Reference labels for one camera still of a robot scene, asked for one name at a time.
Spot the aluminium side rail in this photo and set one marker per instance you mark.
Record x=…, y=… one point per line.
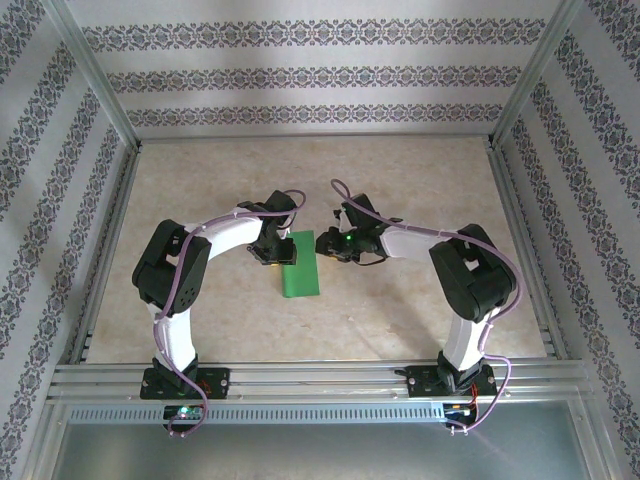
x=117, y=210
x=510, y=200

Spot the aluminium frame post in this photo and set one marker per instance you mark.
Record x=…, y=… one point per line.
x=533, y=75
x=95, y=75

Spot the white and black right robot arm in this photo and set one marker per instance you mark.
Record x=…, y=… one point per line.
x=465, y=340

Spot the small lit circuit board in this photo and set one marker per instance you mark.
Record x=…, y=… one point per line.
x=460, y=410
x=182, y=412

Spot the thin aluminium cross rail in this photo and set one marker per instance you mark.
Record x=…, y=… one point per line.
x=320, y=136

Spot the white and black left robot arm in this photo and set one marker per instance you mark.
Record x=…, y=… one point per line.
x=175, y=340

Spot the long aluminium mounting rail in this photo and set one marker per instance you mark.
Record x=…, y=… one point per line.
x=320, y=380

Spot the grey metal panel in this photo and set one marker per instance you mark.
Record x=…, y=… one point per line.
x=320, y=450

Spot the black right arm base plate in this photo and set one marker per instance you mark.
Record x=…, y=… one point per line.
x=422, y=382

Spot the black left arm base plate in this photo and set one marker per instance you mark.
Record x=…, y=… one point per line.
x=215, y=382

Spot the green paper sheet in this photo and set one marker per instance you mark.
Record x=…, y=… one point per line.
x=300, y=275

